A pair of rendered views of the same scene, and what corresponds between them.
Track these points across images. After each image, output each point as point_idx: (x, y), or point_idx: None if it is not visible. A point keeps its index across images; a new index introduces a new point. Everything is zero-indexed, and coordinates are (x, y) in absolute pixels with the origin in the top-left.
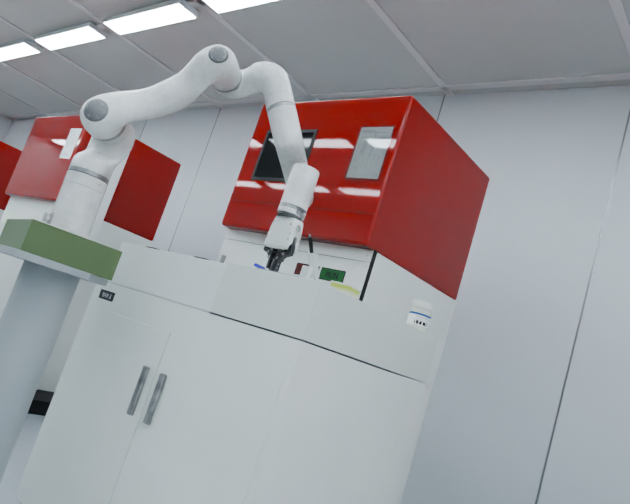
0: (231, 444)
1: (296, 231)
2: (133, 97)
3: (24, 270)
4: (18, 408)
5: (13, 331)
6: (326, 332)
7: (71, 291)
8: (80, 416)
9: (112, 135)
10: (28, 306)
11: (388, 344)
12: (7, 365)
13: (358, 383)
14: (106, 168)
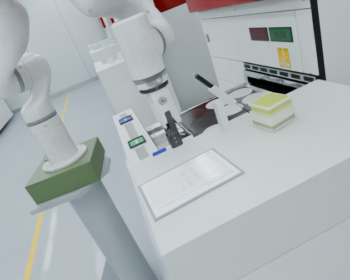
0: None
1: (162, 105)
2: None
3: None
4: (121, 250)
5: (85, 224)
6: (218, 275)
7: (93, 189)
8: None
9: (18, 89)
10: (79, 211)
11: (340, 195)
12: (97, 239)
13: (311, 260)
14: (38, 111)
